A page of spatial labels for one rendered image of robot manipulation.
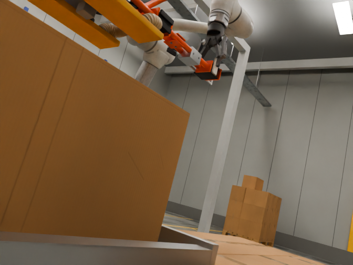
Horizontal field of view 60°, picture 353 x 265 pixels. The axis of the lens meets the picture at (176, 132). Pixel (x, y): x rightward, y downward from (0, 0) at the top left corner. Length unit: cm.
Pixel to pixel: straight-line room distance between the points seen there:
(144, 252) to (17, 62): 42
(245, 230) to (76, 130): 784
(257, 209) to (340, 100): 500
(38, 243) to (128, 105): 38
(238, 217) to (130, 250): 789
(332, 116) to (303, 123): 92
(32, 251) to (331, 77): 1161
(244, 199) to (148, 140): 774
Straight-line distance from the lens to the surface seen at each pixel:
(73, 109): 66
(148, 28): 89
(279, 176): 1110
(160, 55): 187
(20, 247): 50
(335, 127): 1115
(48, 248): 52
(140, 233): 84
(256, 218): 829
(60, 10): 99
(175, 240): 93
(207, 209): 449
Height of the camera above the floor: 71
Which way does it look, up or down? 11 degrees up
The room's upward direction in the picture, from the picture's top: 15 degrees clockwise
